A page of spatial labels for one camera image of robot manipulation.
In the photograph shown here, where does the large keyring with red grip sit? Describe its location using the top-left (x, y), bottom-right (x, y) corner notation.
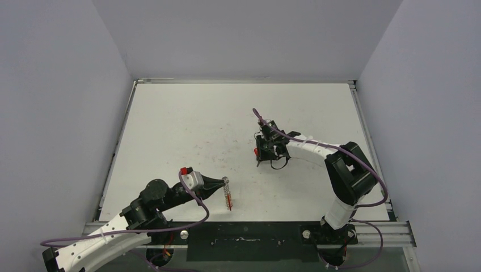
top-left (222, 176), bottom-right (233, 211)

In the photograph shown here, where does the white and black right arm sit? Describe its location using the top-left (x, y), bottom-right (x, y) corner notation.
top-left (255, 120), bottom-right (378, 243)

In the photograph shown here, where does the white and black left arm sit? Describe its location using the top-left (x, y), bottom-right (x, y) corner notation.
top-left (41, 168), bottom-right (229, 271)

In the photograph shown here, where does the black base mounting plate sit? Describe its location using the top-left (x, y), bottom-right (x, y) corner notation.
top-left (146, 221), bottom-right (358, 266)

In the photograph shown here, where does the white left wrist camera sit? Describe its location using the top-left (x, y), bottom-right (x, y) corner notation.
top-left (180, 167), bottom-right (204, 192)

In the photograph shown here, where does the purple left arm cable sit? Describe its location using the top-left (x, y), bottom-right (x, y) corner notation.
top-left (40, 172), bottom-right (210, 272)

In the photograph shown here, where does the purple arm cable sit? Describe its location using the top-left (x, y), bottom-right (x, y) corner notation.
top-left (252, 108), bottom-right (389, 270)
top-left (40, 172), bottom-right (210, 272)

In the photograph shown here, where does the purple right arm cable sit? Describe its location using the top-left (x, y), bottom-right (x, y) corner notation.
top-left (252, 108), bottom-right (389, 270)

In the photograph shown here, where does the aluminium front rail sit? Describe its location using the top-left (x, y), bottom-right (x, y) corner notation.
top-left (81, 221), bottom-right (416, 249)

